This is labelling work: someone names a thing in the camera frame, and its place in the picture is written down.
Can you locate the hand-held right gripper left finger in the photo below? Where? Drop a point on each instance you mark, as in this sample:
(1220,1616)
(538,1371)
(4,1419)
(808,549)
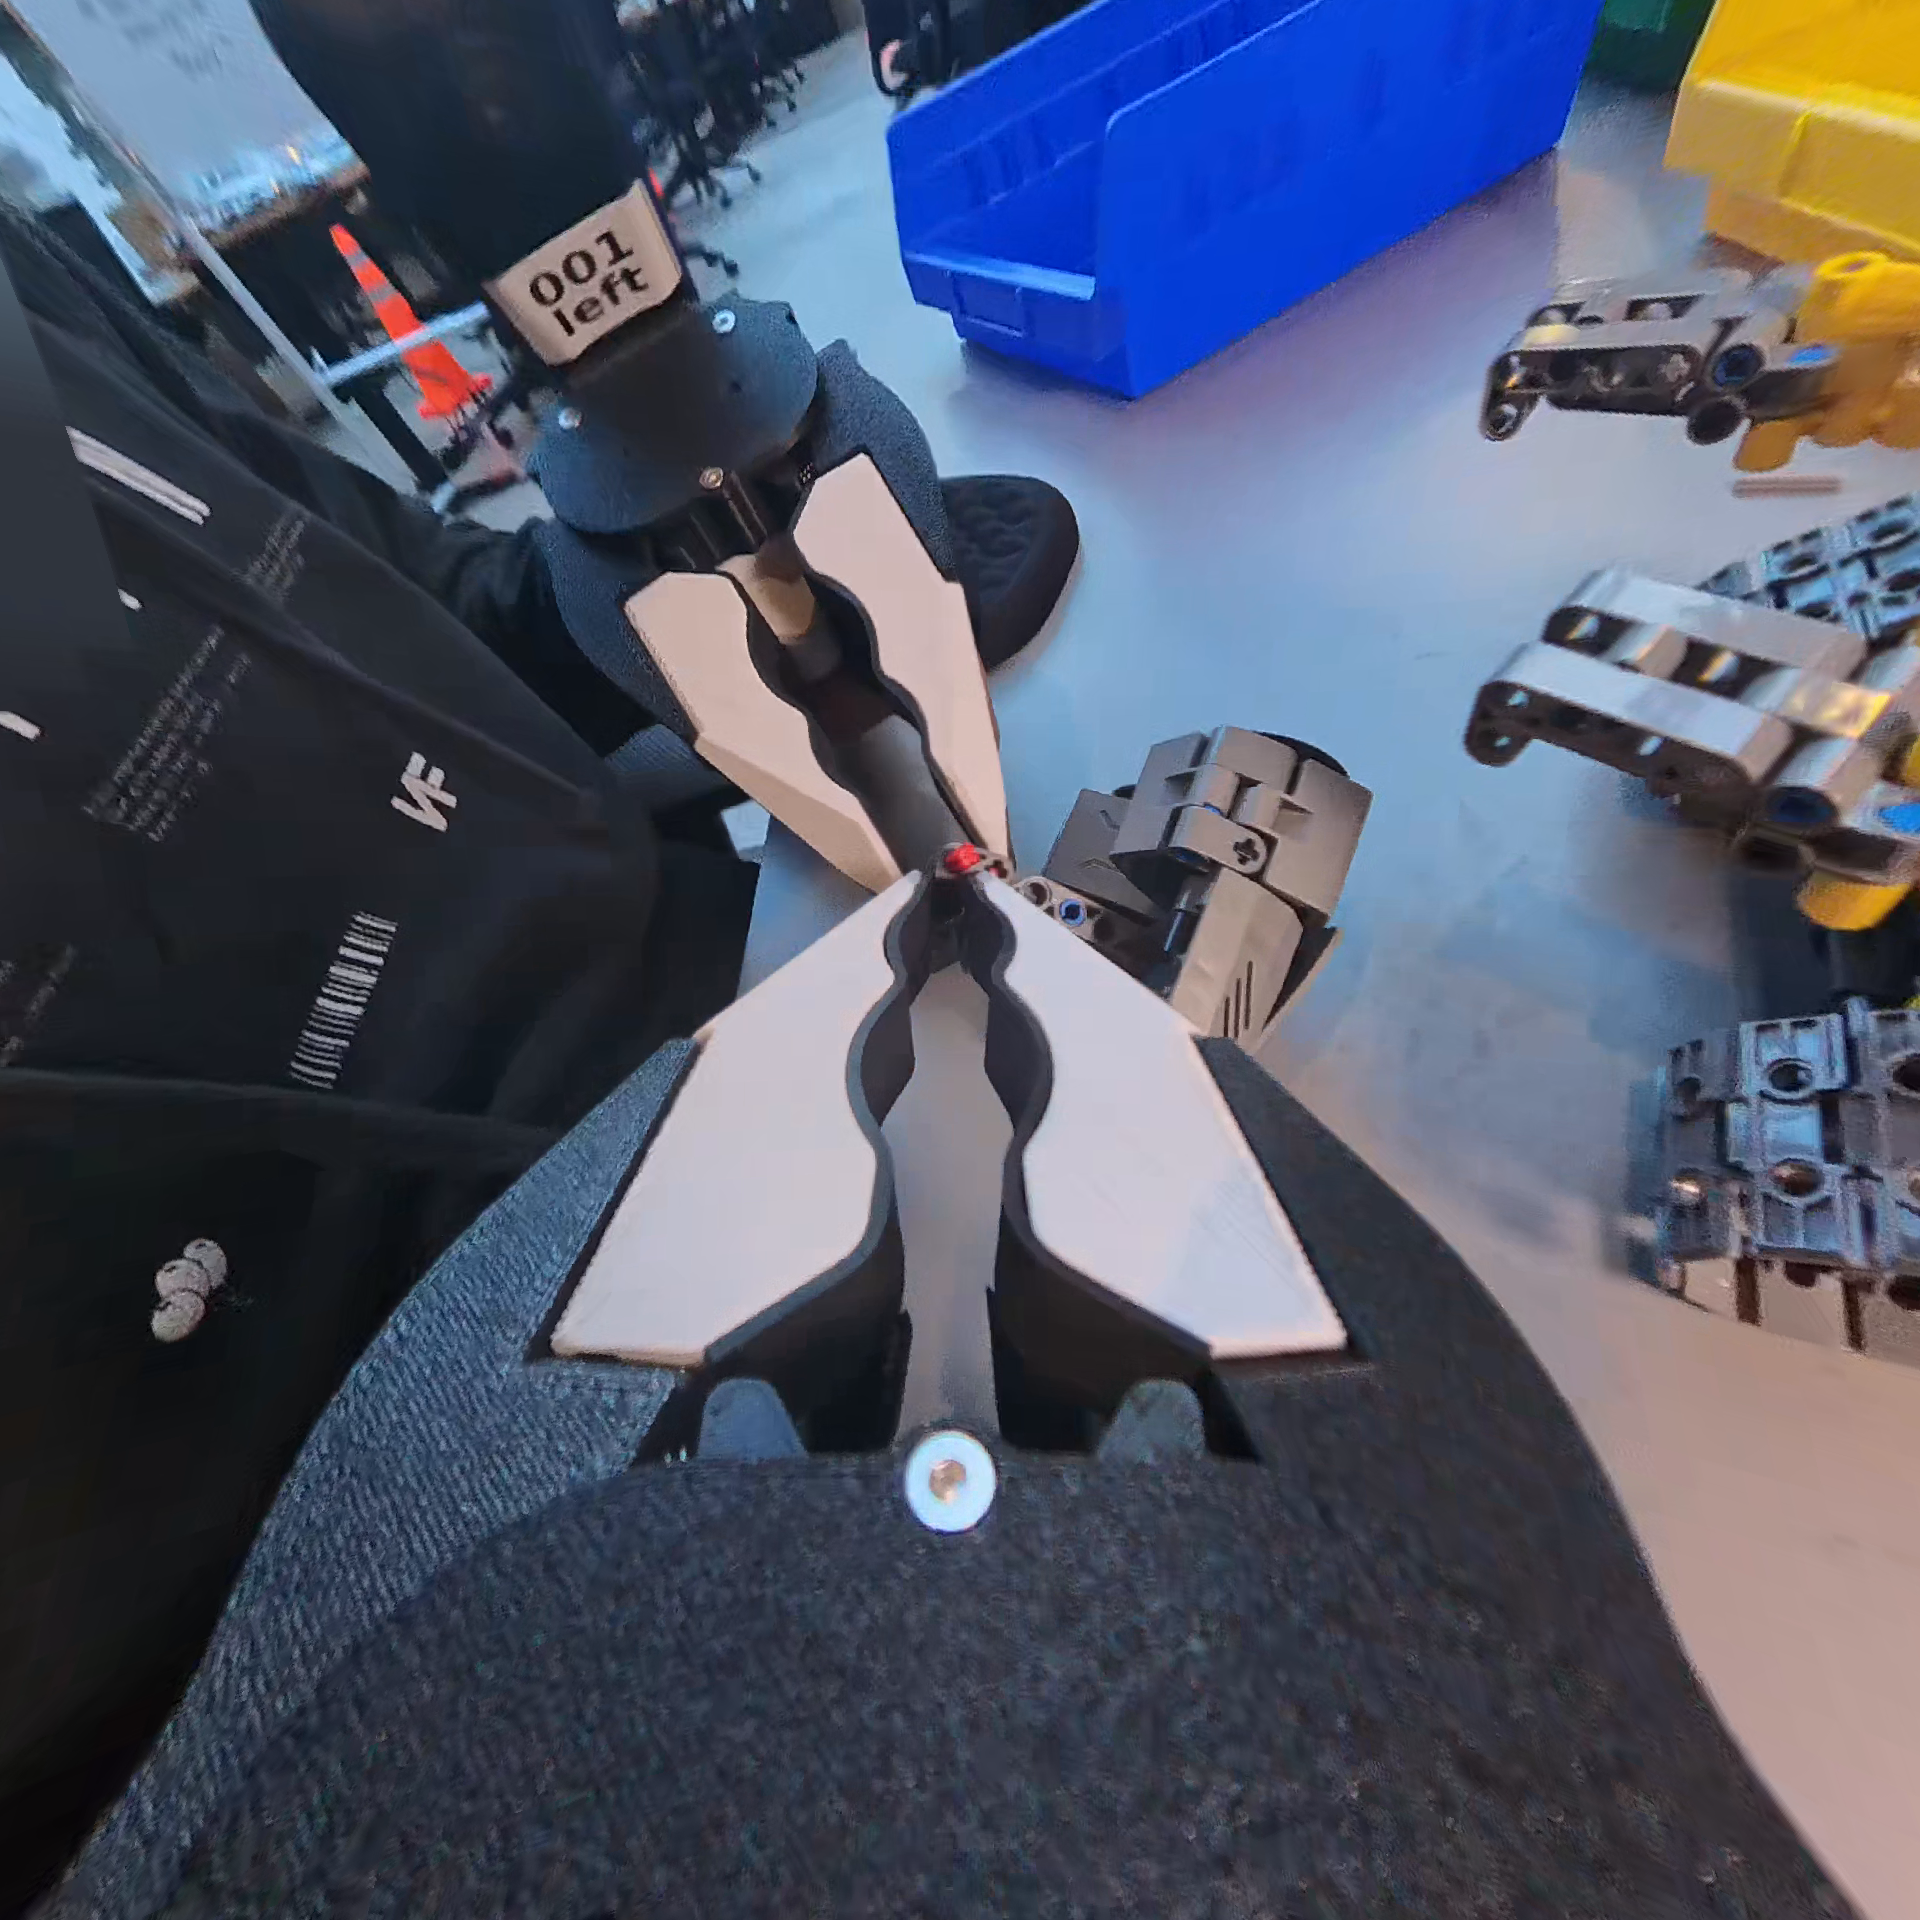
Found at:
(750,1200)

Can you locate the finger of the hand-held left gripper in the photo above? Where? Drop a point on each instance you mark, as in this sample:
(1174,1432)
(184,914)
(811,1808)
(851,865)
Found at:
(736,720)
(915,632)

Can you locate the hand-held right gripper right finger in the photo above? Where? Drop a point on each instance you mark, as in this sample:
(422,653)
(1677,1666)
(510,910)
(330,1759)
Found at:
(1170,1200)

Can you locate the small red building pin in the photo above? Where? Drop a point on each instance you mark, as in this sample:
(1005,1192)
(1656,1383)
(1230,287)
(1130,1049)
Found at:
(961,862)

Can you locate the grey toy robot head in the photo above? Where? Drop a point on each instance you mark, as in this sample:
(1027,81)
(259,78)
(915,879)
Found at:
(1217,872)

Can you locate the yellow tracked toy robot body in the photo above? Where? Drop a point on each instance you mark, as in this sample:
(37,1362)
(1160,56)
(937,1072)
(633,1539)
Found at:
(1771,720)

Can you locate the orange traffic cone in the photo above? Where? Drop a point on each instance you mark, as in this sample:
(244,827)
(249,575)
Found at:
(404,333)

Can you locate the blue plastic bin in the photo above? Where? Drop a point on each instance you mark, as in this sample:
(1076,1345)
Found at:
(1230,165)

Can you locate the green plastic bin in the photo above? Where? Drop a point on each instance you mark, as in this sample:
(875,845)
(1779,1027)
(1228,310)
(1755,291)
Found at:
(1650,38)

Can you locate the yellow plastic bin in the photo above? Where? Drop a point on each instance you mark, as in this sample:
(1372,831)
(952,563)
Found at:
(1816,121)

